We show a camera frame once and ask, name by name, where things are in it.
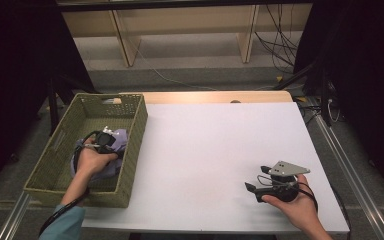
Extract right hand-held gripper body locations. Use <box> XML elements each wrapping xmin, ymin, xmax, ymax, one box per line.
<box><xmin>261</xmin><ymin>160</ymin><xmax>311</xmax><ymax>203</ymax></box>

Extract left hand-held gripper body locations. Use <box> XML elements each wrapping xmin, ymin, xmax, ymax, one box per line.
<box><xmin>94</xmin><ymin>125</ymin><xmax>120</xmax><ymax>154</ymax></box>

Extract purple shorts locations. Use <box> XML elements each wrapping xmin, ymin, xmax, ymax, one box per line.
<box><xmin>69</xmin><ymin>128</ymin><xmax>129</xmax><ymax>183</ymax></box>

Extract green woven basket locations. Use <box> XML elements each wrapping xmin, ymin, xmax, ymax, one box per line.
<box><xmin>23</xmin><ymin>92</ymin><xmax>149</xmax><ymax>208</ymax></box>

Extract person's left hand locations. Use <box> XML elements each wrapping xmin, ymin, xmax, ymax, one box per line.
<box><xmin>76</xmin><ymin>138</ymin><xmax>118</xmax><ymax>178</ymax></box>

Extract person's right hand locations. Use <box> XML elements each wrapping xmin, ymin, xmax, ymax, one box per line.
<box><xmin>261</xmin><ymin>174</ymin><xmax>319</xmax><ymax>231</ymax></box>

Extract black metal stand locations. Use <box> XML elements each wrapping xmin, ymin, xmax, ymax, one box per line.
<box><xmin>44</xmin><ymin>74</ymin><xmax>99</xmax><ymax>136</ymax></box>
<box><xmin>272</xmin><ymin>61</ymin><xmax>316</xmax><ymax>92</ymax></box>

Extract white table board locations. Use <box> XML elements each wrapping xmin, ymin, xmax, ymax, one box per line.
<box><xmin>81</xmin><ymin>102</ymin><xmax>350</xmax><ymax>234</ymax></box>

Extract black curtain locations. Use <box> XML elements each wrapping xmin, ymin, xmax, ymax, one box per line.
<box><xmin>293</xmin><ymin>0</ymin><xmax>384</xmax><ymax>204</ymax></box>
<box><xmin>0</xmin><ymin>0</ymin><xmax>96</xmax><ymax>201</ymax></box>

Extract beige wooden shelf unit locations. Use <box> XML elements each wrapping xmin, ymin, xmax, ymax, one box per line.
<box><xmin>61</xmin><ymin>3</ymin><xmax>314</xmax><ymax>68</ymax></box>

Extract black crossbar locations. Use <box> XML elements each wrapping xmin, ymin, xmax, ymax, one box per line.
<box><xmin>55</xmin><ymin>0</ymin><xmax>314</xmax><ymax>13</ymax></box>

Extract right hand-held gripper black cable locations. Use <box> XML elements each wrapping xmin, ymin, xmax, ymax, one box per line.
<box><xmin>298</xmin><ymin>181</ymin><xmax>319</xmax><ymax>213</ymax></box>

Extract aluminium rail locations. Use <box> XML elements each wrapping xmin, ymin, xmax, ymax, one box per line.
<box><xmin>0</xmin><ymin>191</ymin><xmax>34</xmax><ymax>240</ymax></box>
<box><xmin>308</xmin><ymin>96</ymin><xmax>384</xmax><ymax>240</ymax></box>

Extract looped white cable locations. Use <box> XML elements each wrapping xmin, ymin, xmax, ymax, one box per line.
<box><xmin>326</xmin><ymin>97</ymin><xmax>342</xmax><ymax>124</ymax></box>

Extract bundle of black cables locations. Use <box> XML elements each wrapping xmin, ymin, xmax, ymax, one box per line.
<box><xmin>254</xmin><ymin>3</ymin><xmax>301</xmax><ymax>73</ymax></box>

